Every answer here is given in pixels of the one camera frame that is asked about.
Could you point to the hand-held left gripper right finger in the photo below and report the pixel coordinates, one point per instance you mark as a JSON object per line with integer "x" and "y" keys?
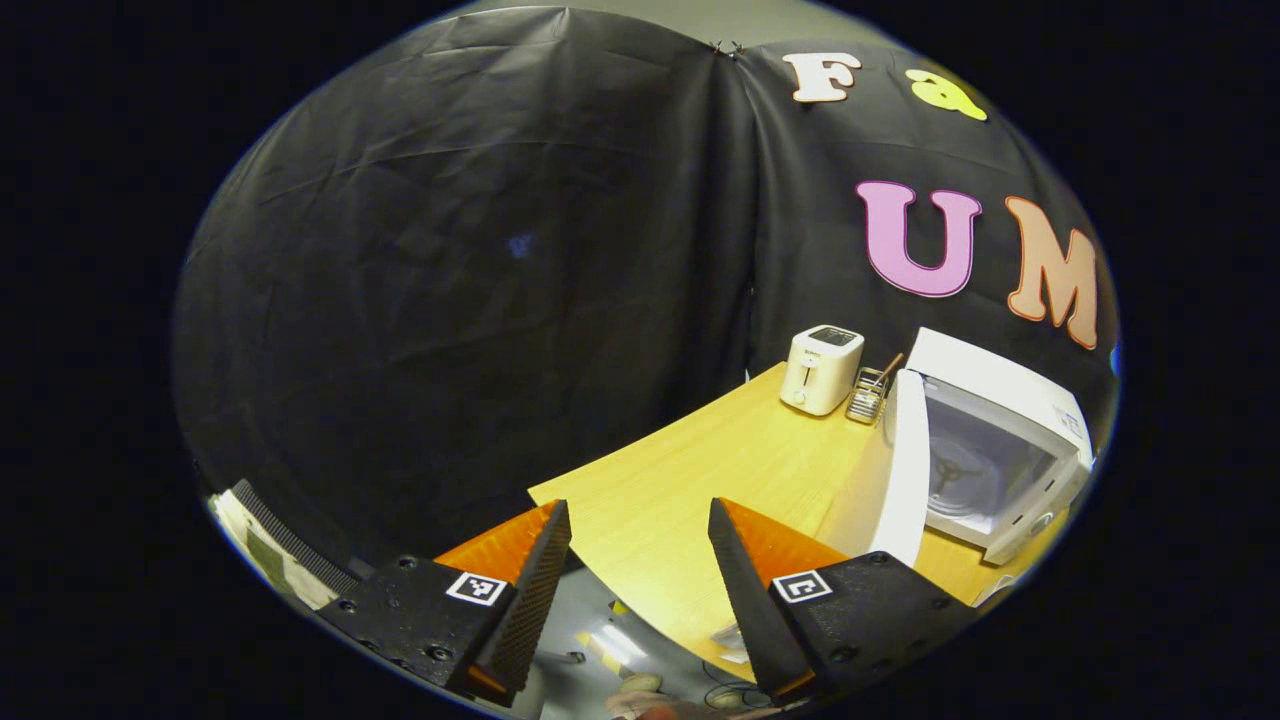
{"x": 755, "y": 610}

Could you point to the clear utensil holder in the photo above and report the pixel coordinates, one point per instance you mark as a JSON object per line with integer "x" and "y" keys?
{"x": 868, "y": 405}

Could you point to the black backdrop cloth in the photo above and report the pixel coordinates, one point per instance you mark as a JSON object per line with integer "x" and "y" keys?
{"x": 450, "y": 300}

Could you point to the white microwave oven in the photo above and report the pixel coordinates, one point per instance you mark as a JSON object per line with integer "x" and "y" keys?
{"x": 1000, "y": 390}

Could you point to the wooden stick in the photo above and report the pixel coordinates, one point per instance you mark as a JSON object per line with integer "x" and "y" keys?
{"x": 890, "y": 370}

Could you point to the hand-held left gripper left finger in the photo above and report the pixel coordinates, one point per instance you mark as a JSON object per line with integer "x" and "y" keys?
{"x": 530, "y": 610}

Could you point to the white toaster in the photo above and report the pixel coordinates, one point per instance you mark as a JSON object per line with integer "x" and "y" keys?
{"x": 815, "y": 375}

